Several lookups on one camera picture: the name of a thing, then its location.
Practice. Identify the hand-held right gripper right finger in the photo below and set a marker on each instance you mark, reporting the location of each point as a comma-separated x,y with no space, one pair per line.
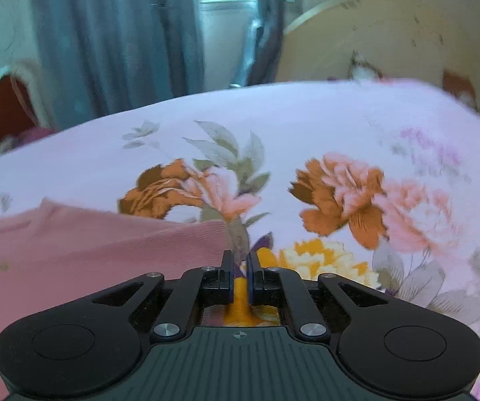
251,277

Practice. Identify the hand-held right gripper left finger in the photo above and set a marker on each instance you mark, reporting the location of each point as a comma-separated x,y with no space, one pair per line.
228,277

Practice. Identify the pink ribbed garment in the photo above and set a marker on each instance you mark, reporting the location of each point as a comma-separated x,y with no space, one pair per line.
77,259

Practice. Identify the floral bed sheet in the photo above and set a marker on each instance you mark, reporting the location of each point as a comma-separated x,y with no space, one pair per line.
307,133

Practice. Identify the patterned pillow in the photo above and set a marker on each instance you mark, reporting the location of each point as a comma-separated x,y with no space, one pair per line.
363,67

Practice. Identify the magenta pillow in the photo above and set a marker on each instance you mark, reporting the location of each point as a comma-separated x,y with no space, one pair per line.
35,135

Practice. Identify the blue curtain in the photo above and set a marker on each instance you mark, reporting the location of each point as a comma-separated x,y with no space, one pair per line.
114,41
265,33

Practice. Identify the cream round headboard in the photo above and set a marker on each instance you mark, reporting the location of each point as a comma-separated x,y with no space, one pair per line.
386,37

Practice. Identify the orange cushion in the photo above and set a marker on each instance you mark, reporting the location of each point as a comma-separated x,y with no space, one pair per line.
459,87

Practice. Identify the red headboard with white frame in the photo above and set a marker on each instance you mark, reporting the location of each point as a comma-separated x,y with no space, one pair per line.
2,108

